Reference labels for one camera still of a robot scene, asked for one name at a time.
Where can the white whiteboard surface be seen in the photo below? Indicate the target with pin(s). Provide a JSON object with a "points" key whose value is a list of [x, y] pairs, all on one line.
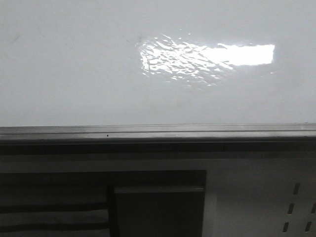
{"points": [[129, 62]]}

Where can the grey aluminium whiteboard tray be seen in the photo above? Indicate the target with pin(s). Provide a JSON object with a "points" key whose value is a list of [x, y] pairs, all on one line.
{"points": [[52, 140]]}

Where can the dark grey panel box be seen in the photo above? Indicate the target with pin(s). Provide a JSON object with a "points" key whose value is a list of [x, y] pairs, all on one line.
{"points": [[178, 214]]}

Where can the white perforated metal stand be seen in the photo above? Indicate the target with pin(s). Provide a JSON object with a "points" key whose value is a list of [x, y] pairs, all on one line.
{"points": [[255, 194]]}

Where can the dark slatted rack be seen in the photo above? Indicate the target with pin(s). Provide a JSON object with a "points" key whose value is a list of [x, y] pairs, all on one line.
{"points": [[79, 204]]}

